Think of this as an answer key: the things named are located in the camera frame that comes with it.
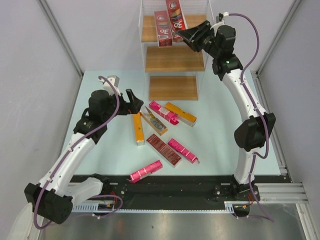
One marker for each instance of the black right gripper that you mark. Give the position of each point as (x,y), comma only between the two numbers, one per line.
(193,36)

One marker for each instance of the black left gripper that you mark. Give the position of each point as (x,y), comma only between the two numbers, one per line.
(130,108)

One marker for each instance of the red silver 3D toothpaste box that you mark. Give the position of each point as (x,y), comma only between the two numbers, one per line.
(176,17)

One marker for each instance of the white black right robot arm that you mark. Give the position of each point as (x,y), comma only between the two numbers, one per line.
(253,134)

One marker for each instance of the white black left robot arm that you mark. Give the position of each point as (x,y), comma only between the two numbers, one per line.
(52,197)

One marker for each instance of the clear acrylic wooden shelf unit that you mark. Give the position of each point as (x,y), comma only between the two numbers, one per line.
(172,72)

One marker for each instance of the orange toothpaste box left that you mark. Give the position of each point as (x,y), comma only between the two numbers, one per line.
(138,129)

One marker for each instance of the orange toothpaste box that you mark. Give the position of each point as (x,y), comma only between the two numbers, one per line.
(183,115)
(138,129)

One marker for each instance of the gold silver toothpaste box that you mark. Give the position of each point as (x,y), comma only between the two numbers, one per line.
(153,121)

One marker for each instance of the pink toothpaste box upper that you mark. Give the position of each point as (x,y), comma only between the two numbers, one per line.
(163,112)

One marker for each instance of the pink toothpaste box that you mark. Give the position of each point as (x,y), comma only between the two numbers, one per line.
(163,112)
(187,154)
(145,172)

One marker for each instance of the orange toothpaste box right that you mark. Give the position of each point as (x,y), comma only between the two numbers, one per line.
(183,115)

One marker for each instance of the dark red toothpaste box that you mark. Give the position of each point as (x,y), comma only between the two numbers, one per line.
(163,149)

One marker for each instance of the pink toothpaste box lower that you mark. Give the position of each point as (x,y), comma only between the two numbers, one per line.
(145,172)

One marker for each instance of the pink toothpaste box middle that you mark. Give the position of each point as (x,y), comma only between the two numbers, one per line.
(187,154)

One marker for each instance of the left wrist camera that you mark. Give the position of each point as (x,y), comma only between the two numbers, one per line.
(110,84)

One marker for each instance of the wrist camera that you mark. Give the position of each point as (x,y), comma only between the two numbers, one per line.
(220,18)
(110,84)

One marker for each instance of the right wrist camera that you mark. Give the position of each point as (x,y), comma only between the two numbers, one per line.
(220,18)

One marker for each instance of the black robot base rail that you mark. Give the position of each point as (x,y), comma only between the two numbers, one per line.
(214,188)

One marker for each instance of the white slotted cable duct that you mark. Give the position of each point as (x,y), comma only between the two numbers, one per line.
(169,205)

